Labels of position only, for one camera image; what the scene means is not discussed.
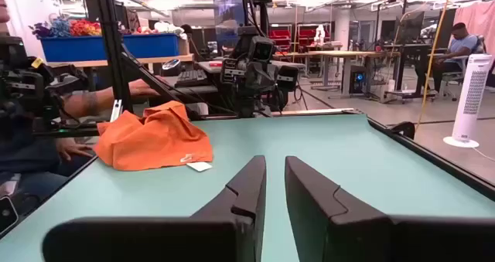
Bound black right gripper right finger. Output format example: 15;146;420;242
284;155;495;262

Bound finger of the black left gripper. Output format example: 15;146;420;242
276;65;299;93
220;58;238;84

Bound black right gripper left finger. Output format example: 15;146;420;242
41;155;268;262

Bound orange towel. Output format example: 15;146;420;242
94;100;214;173

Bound person's forearm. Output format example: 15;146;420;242
63;86;135;118

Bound black keyboard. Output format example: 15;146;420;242
174;69;210;88

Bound red bin rack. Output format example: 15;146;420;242
268;24;293;53
296;23;333;49

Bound blue hanging banner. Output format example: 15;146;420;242
212;0;245;49

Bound wooden desk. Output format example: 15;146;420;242
274;49;399;99

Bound wooden workbench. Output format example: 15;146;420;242
46;53;194;69

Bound computer tower with blue light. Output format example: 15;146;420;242
349;65;368;96

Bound person's hand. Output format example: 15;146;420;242
127;78;162;99
56;138;94;162

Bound black table clamp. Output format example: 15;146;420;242
388;121;417;140

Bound black desk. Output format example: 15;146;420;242
382;43;438;100

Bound black monitor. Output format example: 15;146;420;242
394;10;426;45

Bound blue plastic bin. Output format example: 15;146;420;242
39;32;181;63

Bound colourful fabric pile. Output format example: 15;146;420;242
29;17;102;39

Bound person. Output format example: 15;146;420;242
0;0;96;216
431;22;480;95

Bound white tower fan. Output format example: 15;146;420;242
442;53;494;149

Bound office chair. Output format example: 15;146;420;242
440;36;488;100

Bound pink curtain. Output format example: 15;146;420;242
452;1;495;58

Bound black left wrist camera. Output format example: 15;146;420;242
247;36;276;63

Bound black left camera cable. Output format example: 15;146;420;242
241;0;259;28

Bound yellow cable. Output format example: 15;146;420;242
415;0;454;131

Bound white fan cable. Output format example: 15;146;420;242
473;148;495;163

